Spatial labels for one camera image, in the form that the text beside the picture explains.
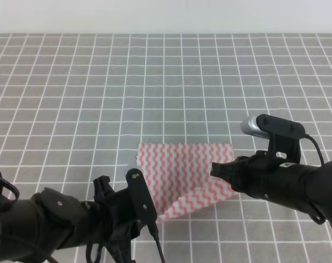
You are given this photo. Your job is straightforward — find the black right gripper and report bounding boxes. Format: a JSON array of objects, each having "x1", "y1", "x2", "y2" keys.
[{"x1": 210, "y1": 152, "x2": 284, "y2": 199}]

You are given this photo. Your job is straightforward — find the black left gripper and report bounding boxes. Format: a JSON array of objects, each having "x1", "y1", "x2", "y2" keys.
[{"x1": 85, "y1": 176, "x2": 141, "y2": 262}]

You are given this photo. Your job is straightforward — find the pink wavy striped towel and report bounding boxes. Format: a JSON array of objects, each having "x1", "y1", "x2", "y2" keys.
[{"x1": 135, "y1": 143, "x2": 236, "y2": 221}]

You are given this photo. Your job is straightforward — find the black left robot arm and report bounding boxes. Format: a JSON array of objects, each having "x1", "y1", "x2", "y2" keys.
[{"x1": 0, "y1": 176, "x2": 144, "y2": 262}]

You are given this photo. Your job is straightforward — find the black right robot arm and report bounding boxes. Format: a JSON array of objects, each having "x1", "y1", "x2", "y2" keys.
[{"x1": 210, "y1": 151, "x2": 332, "y2": 226}]

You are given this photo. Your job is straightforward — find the grey checked tablecloth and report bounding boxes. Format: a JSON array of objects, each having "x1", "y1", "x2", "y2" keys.
[{"x1": 0, "y1": 33, "x2": 332, "y2": 263}]

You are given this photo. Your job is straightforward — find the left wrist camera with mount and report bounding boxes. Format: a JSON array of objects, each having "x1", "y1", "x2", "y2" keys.
[{"x1": 125, "y1": 164, "x2": 157, "y2": 225}]

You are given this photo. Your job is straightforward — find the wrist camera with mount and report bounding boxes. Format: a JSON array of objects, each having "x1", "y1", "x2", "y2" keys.
[
  {"x1": 241, "y1": 114, "x2": 306, "y2": 163},
  {"x1": 125, "y1": 164, "x2": 157, "y2": 225}
]

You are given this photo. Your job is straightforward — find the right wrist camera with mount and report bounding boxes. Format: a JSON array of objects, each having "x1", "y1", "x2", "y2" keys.
[{"x1": 241, "y1": 114, "x2": 306, "y2": 163}]

